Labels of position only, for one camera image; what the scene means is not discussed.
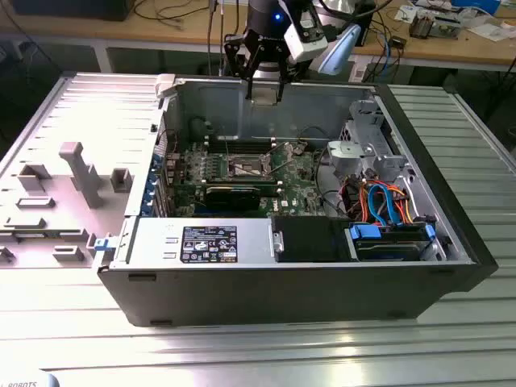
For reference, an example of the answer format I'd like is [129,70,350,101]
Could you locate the metal heat sink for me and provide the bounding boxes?
[409,10,435,40]

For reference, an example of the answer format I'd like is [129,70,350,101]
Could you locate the grey metal drive unit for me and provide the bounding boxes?
[431,14,464,40]

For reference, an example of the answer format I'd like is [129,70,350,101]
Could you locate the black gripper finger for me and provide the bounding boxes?
[224,34,265,100]
[276,42,299,102]

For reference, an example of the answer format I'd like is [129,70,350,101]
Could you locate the wooden workbench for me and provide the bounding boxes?
[0,0,516,76]

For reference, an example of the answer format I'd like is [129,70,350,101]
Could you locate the black graphics card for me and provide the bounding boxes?
[173,179,282,212]

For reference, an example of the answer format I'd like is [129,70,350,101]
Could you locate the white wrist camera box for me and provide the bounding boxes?
[283,6,329,65]

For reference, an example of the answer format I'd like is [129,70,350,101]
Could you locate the white plastic case clip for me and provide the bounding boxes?
[155,73,179,98]

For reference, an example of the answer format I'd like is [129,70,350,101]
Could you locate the grey parts rack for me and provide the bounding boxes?
[0,140,135,270]

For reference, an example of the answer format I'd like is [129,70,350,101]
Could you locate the black disk bay box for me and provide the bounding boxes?
[270,215,352,264]

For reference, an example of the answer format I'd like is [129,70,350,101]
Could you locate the black PC case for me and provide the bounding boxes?
[96,72,499,328]

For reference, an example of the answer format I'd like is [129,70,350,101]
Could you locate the black round fan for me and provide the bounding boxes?
[188,115,214,140]

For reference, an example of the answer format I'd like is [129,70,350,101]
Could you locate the blue wire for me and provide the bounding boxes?
[367,180,401,227]

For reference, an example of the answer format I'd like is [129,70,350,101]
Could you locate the CPU socket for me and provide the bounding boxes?
[227,154,272,179]

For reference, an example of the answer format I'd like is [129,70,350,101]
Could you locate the blue cardboard box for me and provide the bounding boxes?
[450,0,503,15]

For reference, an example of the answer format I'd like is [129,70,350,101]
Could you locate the silver CPU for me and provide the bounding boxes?
[252,86,279,107]

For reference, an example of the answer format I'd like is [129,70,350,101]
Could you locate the hard disk in blue carrier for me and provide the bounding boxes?
[346,221,439,262]

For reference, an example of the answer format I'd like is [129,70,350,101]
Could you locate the grey metal drive cage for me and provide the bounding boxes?
[326,99,409,183]

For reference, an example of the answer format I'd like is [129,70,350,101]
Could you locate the black equipment case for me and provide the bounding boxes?
[7,0,131,23]

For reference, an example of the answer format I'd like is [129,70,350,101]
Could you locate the green motherboard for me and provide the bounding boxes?
[163,139,338,218]

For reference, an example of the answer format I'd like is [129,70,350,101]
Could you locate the silver power supply unit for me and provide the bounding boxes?
[119,216,280,268]

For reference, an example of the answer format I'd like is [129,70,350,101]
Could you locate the grey USB cable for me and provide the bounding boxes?
[206,0,218,77]

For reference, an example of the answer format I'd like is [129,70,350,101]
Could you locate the blue background cable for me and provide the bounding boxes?
[381,32,395,77]

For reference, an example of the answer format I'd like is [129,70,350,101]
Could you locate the metal socket cover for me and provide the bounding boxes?
[260,140,300,177]

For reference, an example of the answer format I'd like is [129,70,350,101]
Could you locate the small white paper sheet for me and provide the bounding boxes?
[393,4,417,22]

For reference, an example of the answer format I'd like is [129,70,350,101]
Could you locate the orange wire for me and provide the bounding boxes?
[393,186,417,224]
[357,183,370,223]

